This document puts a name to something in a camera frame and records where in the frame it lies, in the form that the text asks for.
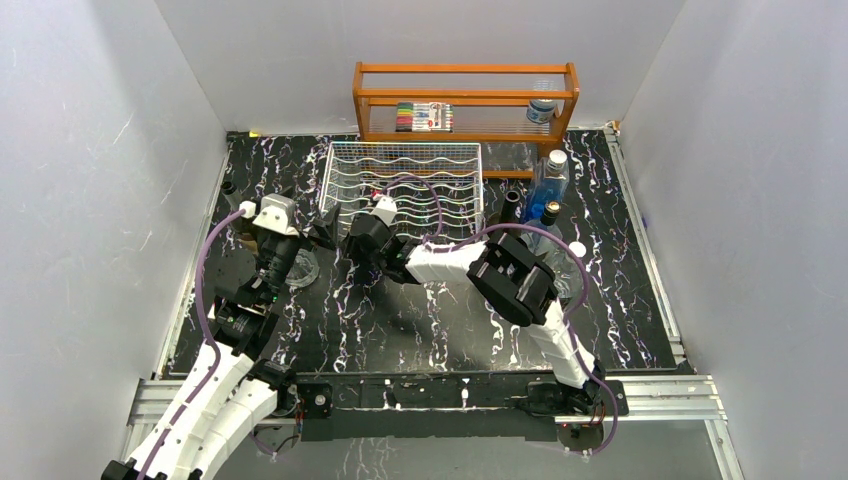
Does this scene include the tall clear glass bottle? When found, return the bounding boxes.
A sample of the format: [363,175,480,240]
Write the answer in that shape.
[338,214,360,258]

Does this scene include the dark green wine bottle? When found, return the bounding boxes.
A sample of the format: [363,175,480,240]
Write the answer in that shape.
[492,190,522,225]

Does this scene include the square bottle brown label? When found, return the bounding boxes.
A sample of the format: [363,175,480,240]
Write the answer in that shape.
[520,201,563,258]

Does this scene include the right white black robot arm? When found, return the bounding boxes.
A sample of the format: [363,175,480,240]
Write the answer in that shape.
[341,214,603,414]

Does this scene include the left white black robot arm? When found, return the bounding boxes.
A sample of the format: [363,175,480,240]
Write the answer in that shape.
[101,194,333,479]

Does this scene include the round clear bottle white cap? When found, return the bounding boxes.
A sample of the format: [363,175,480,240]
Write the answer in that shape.
[285,249,320,289]

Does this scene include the dark wine bottle left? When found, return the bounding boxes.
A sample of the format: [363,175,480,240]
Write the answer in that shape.
[221,180,257,241]

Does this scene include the blue glass bottle white cap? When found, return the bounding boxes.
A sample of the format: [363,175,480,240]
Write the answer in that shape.
[521,150,569,223]

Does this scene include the clear bottle black label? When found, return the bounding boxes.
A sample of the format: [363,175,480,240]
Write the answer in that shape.
[549,246,584,301]

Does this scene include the pack of coloured markers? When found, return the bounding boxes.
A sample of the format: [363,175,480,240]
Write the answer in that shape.
[395,102,454,133]

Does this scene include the orange wooden shelf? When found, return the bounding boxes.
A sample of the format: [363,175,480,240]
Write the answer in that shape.
[351,62,580,161]

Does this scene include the small white blue jar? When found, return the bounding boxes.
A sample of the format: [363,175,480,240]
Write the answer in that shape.
[526,99,557,124]

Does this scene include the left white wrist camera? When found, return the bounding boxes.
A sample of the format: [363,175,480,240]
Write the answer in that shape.
[253,194,299,236]

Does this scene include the white wire wine rack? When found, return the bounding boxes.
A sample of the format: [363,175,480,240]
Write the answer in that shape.
[319,141,484,243]

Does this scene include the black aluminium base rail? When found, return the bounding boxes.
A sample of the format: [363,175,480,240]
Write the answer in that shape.
[129,370,727,445]

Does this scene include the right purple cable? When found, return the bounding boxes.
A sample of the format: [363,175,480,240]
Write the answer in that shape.
[374,173,621,458]

